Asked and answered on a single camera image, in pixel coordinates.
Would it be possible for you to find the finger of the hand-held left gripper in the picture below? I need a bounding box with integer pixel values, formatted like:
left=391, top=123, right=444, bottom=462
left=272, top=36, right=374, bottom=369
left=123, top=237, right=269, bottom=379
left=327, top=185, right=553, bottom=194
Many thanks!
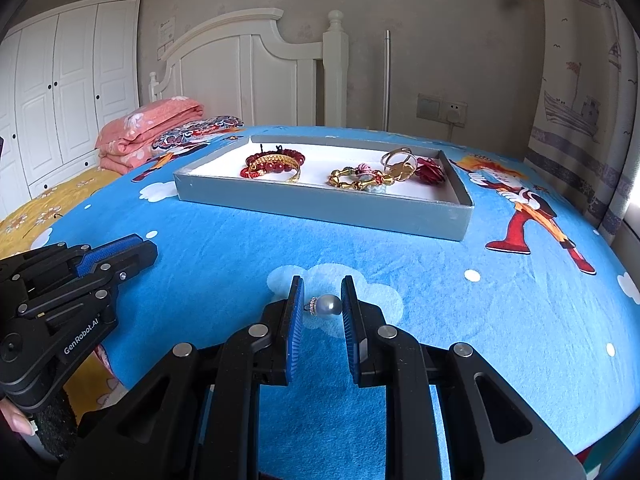
left=70, top=233, right=160, bottom=291
left=0, top=241, right=93, bottom=286

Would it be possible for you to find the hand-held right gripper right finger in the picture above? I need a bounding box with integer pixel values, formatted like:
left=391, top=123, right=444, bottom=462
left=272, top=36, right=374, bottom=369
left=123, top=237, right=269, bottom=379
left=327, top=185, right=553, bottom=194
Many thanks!
left=340, top=275, right=588, bottom=480

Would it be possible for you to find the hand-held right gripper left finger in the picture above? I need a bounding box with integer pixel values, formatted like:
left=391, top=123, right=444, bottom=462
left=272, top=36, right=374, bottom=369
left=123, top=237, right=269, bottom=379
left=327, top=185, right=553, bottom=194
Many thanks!
left=57, top=275, right=306, bottom=480

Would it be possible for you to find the grey jewelry tray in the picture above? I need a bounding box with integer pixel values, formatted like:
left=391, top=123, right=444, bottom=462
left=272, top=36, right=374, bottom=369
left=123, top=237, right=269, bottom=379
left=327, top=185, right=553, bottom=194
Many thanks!
left=172, top=135, right=474, bottom=242

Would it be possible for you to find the gold bangle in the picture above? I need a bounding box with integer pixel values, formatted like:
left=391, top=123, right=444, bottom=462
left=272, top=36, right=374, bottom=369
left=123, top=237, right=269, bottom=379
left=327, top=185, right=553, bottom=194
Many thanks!
left=250, top=155, right=302, bottom=184

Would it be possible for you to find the gold bracelet with pink tassel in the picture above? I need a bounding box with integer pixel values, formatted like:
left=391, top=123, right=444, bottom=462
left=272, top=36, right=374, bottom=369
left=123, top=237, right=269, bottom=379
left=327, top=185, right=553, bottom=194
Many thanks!
left=327, top=162, right=396, bottom=194

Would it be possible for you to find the person's left hand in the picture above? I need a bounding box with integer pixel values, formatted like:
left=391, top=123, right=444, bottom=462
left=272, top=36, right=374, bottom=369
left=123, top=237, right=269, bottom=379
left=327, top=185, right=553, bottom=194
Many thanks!
left=0, top=397, right=37, bottom=436

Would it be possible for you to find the yellow floral bedsheet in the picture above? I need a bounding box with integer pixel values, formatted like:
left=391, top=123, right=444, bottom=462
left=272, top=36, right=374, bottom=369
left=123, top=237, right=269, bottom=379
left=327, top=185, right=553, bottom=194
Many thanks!
left=0, top=167, right=126, bottom=411

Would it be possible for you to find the blue cartoon printed blanket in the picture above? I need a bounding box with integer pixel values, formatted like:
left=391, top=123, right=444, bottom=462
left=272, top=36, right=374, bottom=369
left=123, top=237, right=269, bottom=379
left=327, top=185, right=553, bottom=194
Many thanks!
left=37, top=125, right=640, bottom=466

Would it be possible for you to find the pink folded quilt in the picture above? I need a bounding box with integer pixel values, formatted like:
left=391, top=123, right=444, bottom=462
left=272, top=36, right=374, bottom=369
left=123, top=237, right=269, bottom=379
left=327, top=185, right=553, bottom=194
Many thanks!
left=95, top=98, right=206, bottom=172

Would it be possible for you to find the patterned pillow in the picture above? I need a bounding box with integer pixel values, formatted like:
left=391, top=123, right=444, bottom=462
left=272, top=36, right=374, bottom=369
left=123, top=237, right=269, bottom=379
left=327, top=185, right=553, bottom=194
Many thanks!
left=150, top=116, right=245, bottom=158

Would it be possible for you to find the white wardrobe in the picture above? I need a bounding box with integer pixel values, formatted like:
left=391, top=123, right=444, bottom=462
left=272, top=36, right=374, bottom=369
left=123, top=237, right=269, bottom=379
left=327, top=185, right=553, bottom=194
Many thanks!
left=0, top=0, right=145, bottom=221

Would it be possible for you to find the red flower ornament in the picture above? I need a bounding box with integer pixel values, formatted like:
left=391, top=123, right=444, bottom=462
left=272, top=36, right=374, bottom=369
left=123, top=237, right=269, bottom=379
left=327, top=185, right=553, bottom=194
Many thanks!
left=414, top=156, right=446, bottom=187

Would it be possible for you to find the white bed headboard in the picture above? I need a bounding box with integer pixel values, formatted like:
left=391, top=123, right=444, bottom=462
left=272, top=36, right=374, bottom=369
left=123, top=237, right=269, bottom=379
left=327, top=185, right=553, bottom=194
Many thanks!
left=148, top=8, right=349, bottom=128

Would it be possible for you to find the metal pole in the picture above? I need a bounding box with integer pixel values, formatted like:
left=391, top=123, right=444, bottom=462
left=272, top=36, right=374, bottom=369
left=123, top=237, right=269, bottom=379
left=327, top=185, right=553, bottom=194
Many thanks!
left=382, top=30, right=392, bottom=131

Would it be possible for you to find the ship printed curtain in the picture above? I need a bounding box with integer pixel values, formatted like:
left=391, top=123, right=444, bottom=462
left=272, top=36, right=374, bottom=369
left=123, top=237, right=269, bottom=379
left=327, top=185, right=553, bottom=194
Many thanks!
left=522, top=0, right=640, bottom=246

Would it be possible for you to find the gold ring ornament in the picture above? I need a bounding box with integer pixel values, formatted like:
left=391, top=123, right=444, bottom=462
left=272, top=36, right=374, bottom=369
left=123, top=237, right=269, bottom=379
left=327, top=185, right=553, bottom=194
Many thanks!
left=380, top=147, right=417, bottom=181

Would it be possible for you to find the red bead bracelet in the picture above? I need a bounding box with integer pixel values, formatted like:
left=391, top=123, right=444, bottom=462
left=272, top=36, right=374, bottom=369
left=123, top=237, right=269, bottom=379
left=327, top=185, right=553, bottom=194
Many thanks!
left=245, top=146, right=306, bottom=173

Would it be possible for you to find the wall paper notice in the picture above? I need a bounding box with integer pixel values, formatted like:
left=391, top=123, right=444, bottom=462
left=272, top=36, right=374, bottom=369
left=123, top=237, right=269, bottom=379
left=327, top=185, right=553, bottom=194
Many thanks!
left=156, top=16, right=177, bottom=61

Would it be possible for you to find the wall switch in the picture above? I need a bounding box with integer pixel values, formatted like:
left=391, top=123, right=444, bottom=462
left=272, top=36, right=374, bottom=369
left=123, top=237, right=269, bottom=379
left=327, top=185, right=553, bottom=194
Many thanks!
left=417, top=93, right=442, bottom=120

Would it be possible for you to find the wall socket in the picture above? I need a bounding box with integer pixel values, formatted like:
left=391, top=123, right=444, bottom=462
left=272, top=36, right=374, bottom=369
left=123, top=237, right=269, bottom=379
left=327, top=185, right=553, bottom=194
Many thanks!
left=440, top=100, right=468, bottom=123

